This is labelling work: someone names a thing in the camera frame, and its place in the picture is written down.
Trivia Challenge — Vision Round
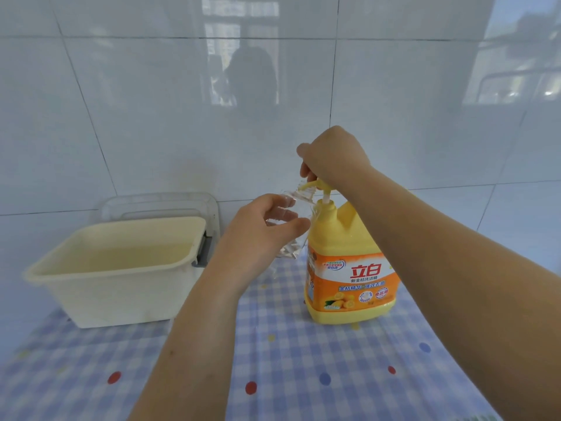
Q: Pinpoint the person's right hand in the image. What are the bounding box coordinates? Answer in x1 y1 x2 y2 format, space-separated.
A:
297 125 378 193

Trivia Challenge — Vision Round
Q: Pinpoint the person's left hand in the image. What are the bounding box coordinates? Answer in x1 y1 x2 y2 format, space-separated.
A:
209 194 312 299

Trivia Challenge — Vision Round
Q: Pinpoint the clear plastic bottle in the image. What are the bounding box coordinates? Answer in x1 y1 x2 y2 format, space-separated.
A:
265 183 319 261

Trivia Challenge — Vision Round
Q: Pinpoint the yellow pump detergent bottle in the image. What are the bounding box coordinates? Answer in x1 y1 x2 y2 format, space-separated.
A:
303 177 401 326

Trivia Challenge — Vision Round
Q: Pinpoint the person's right forearm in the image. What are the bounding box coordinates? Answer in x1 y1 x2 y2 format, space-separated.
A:
347 167 561 421

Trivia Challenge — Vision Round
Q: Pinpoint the person's left forearm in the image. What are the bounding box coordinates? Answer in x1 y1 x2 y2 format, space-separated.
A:
127 260 256 421

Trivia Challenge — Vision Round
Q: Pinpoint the clear plastic tray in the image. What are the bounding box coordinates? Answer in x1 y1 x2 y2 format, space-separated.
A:
97 192 221 242

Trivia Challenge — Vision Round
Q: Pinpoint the blue checked dotted tablecloth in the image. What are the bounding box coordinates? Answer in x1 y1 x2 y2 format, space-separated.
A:
0 253 505 421

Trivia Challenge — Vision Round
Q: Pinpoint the cream plastic tub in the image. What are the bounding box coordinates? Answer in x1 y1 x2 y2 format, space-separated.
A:
23 216 208 329

